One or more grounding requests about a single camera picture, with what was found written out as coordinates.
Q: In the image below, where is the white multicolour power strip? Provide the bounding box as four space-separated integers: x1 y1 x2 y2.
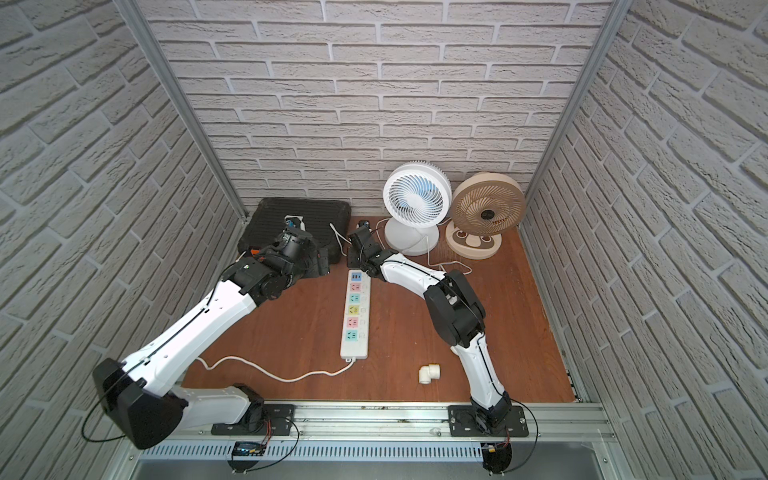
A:
340 270 372 362

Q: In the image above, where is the white fan power cable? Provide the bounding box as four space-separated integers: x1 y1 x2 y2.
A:
422 233 475 277

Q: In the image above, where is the white pvc elbow fitting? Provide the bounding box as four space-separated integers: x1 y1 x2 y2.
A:
418 364 441 385

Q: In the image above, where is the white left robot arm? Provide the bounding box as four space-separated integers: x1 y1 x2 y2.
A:
92 226 329 450

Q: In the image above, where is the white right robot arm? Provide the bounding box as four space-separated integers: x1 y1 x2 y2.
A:
348 220 512 434

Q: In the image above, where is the white desk fan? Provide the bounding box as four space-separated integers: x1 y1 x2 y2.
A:
383 161 452 256

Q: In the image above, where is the beige bear desk fan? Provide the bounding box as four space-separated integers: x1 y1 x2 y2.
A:
445 172 526 260

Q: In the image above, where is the white vent grille strip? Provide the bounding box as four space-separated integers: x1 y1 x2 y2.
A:
139 440 482 463

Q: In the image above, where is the black plastic tool case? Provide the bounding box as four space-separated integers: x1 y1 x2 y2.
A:
237 197 351 264

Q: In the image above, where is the white power strip cable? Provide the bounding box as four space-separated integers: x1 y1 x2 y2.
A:
194 355 356 384

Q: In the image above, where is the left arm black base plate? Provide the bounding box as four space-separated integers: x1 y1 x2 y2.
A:
211 404 296 437

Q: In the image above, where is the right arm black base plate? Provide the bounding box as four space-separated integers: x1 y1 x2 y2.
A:
447 405 529 438

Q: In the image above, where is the aluminium mounting rail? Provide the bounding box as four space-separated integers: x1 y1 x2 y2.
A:
137 400 616 450

